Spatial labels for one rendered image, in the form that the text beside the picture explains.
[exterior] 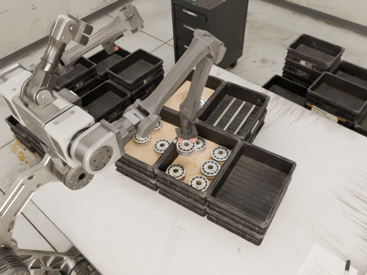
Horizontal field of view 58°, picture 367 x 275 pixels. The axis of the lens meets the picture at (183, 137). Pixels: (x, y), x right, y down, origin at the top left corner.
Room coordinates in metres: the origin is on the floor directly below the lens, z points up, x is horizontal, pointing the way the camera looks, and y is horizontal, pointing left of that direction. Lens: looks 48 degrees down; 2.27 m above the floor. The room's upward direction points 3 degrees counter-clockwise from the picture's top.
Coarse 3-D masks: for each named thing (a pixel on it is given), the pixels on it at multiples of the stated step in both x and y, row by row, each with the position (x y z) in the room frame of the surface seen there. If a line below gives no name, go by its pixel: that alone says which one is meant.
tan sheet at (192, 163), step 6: (210, 144) 1.22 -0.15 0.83; (216, 144) 1.21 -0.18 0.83; (210, 150) 1.17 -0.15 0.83; (180, 156) 1.14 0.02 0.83; (192, 156) 1.14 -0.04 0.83; (198, 156) 1.13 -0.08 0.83; (204, 156) 1.13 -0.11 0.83; (210, 156) 1.13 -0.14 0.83; (174, 162) 1.10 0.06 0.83; (180, 162) 1.10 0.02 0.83; (186, 162) 1.10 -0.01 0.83; (192, 162) 1.09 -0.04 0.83; (198, 162) 1.09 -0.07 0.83; (186, 168) 1.06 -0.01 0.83; (192, 168) 1.05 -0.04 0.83; (198, 168) 1.05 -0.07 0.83; (186, 174) 1.02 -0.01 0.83; (192, 174) 1.02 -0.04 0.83; (198, 174) 1.01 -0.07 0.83; (186, 180) 0.98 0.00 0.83; (210, 180) 0.97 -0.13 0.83
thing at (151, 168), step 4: (164, 108) 1.42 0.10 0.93; (172, 112) 1.38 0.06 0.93; (176, 136) 1.20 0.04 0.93; (172, 144) 1.14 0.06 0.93; (168, 148) 1.12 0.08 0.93; (164, 152) 1.09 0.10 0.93; (124, 156) 1.09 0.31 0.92; (128, 156) 1.08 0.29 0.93; (160, 156) 1.07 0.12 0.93; (132, 160) 1.06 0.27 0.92; (136, 160) 1.05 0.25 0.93; (140, 160) 1.05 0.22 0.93; (156, 160) 1.04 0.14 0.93; (140, 164) 1.03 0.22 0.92; (144, 164) 1.02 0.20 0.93; (148, 164) 1.02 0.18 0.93; (156, 164) 1.02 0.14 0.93; (148, 168) 1.00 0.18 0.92; (152, 168) 1.00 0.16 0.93
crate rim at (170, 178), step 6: (204, 126) 1.26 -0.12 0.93; (222, 132) 1.21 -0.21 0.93; (234, 138) 1.16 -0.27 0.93; (174, 144) 1.14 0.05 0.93; (168, 150) 1.10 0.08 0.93; (234, 150) 1.08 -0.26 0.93; (228, 156) 1.04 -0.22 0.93; (156, 168) 0.99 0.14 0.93; (222, 168) 0.97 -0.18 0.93; (162, 174) 0.95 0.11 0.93; (216, 174) 0.94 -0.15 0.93; (174, 180) 0.92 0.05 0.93; (186, 186) 0.88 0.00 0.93; (210, 186) 0.87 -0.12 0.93; (198, 192) 0.84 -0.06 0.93; (204, 192) 0.84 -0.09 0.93
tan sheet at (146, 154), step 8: (168, 128) 1.35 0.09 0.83; (152, 136) 1.30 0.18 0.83; (160, 136) 1.29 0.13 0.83; (168, 136) 1.29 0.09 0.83; (128, 144) 1.25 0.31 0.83; (152, 144) 1.24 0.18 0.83; (128, 152) 1.19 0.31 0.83; (136, 152) 1.18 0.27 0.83; (144, 152) 1.18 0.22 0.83; (152, 152) 1.18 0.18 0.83; (144, 160) 1.12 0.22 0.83; (152, 160) 1.12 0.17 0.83
